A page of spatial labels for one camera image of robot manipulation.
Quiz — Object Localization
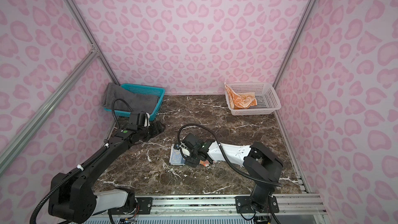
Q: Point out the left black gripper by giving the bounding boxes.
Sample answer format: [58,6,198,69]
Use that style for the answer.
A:
[138,119,166,142]

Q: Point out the grey terry towel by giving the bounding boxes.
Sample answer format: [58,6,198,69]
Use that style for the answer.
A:
[102,83,159,114]

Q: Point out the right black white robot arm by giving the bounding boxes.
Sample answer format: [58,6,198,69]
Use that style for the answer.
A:
[174,133,284,214]

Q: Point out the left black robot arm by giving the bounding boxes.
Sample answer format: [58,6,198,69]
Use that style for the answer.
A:
[48,113,165,224]

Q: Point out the teal plastic basket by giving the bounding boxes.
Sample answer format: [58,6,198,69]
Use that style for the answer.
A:
[102,83,165,121]

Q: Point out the orange patterned towel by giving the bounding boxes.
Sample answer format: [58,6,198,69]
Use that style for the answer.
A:
[224,84,257,110]

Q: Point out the white plastic basket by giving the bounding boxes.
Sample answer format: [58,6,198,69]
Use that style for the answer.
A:
[225,82,282,116]

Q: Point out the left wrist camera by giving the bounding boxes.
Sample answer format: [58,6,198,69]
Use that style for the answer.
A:
[143,113,150,127]

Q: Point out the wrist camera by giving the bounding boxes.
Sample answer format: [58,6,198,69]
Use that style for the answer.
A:
[174,144,190,157]
[143,113,150,127]

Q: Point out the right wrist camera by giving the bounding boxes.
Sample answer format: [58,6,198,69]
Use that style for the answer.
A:
[174,144,190,157]

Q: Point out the right black corrugated cable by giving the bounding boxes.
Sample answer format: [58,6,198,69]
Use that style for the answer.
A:
[176,123,282,187]

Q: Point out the black corrugated cable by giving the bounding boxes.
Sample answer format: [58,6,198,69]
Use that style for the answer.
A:
[176,123,282,187]
[29,98,134,224]

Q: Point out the left black corrugated cable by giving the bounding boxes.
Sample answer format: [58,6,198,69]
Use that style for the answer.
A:
[29,98,134,224]

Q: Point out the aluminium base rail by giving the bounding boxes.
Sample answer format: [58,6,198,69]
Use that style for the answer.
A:
[57,193,330,224]

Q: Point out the back left aluminium post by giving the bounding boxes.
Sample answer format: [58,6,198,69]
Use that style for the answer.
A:
[63,0,120,85]

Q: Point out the aluminium post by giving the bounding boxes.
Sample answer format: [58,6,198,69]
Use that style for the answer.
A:
[63,0,120,85]
[273,0,319,89]

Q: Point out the left aluminium frame strut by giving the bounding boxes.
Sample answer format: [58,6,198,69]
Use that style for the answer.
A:
[1,49,98,175]

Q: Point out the back right aluminium post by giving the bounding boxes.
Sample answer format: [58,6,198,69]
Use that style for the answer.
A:
[273,0,319,89]

